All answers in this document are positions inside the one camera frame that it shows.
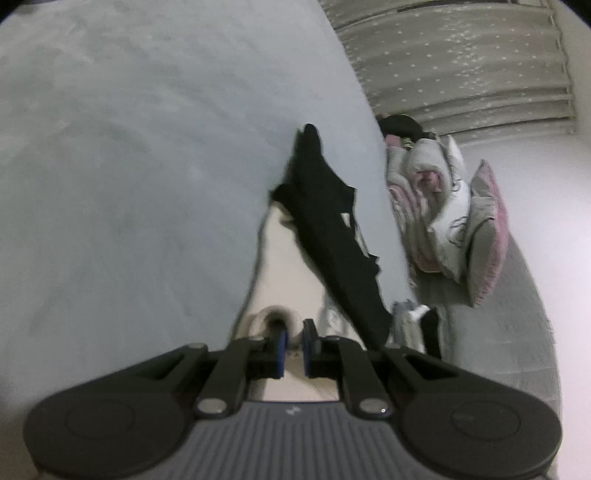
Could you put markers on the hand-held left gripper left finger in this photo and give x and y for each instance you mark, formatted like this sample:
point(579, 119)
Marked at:
point(282, 353)

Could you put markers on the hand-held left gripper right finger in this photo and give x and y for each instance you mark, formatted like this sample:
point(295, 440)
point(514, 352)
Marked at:
point(308, 353)

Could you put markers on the cream shirt with black sleeves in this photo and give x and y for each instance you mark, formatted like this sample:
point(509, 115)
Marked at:
point(323, 221)

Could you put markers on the folded white garment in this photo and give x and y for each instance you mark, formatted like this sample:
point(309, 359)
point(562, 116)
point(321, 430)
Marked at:
point(417, 318)

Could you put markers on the folded floral quilt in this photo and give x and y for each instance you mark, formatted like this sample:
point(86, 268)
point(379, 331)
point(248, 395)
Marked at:
point(429, 207)

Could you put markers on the pink and grey pillow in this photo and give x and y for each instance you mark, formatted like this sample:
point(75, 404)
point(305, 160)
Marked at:
point(487, 240)

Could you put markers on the dark cloth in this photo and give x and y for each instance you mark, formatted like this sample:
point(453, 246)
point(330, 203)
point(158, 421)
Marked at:
point(401, 125)

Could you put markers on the grey star-patterned curtain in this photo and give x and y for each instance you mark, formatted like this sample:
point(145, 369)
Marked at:
point(461, 60)

